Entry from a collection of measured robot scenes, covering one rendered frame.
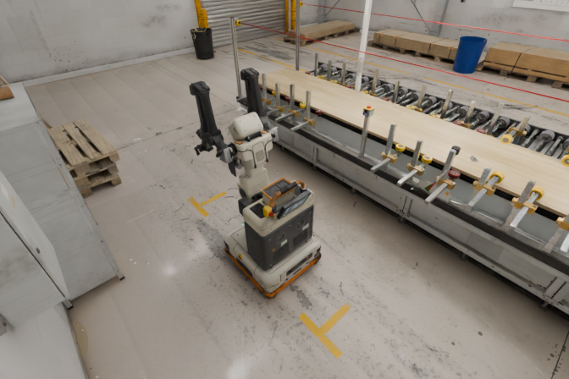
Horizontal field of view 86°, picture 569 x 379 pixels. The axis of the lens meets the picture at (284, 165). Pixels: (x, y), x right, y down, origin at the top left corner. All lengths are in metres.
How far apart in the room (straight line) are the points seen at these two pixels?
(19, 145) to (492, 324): 3.45
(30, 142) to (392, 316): 2.76
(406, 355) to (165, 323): 1.81
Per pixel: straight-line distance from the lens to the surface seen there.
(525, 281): 3.23
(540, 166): 3.21
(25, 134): 2.33
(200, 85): 2.17
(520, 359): 3.00
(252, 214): 2.21
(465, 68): 8.27
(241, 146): 2.15
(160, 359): 2.70
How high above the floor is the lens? 2.35
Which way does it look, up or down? 35 degrees down
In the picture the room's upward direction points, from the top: 1 degrees counter-clockwise
